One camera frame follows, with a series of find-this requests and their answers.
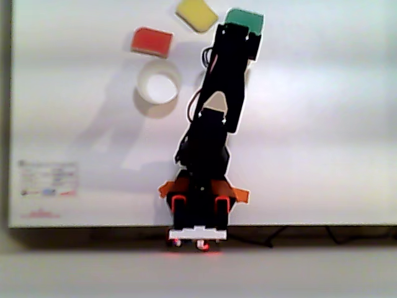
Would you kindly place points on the green sponge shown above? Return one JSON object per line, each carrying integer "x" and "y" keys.
{"x": 245, "y": 19}

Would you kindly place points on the yellow sponge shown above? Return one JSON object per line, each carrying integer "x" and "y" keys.
{"x": 196, "y": 14}

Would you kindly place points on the red sponge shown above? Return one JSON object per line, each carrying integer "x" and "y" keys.
{"x": 151, "y": 41}

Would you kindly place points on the white paper cup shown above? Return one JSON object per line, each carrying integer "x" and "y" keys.
{"x": 158, "y": 108}

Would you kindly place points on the orange tape strip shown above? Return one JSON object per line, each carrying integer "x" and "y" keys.
{"x": 167, "y": 187}
{"x": 240, "y": 195}

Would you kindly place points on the red-tipped black clamp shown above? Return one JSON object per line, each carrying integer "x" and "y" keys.
{"x": 179, "y": 198}
{"x": 222, "y": 198}

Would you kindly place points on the white product label sticker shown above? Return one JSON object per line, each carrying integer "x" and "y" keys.
{"x": 46, "y": 178}

